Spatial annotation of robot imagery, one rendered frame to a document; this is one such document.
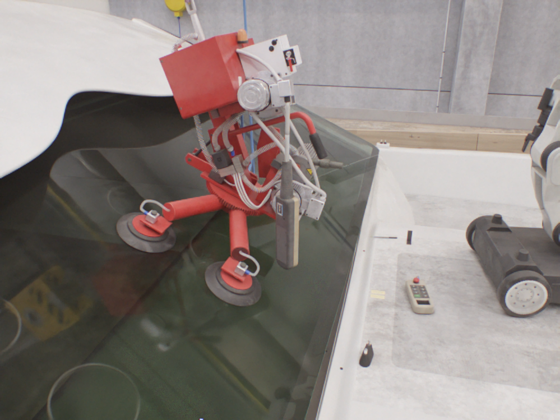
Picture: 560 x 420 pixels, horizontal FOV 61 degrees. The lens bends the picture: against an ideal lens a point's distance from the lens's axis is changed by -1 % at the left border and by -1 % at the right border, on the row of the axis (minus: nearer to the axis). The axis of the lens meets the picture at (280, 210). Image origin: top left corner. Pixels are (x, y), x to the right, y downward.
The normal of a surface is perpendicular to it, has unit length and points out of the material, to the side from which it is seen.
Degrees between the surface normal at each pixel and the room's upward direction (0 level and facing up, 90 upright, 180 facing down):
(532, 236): 0
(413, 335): 0
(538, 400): 0
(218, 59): 90
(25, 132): 21
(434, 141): 90
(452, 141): 90
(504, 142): 90
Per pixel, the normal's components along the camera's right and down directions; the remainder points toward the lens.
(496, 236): 0.00, -0.91
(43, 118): 0.33, -0.80
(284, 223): -0.77, 0.26
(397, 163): -0.25, 0.40
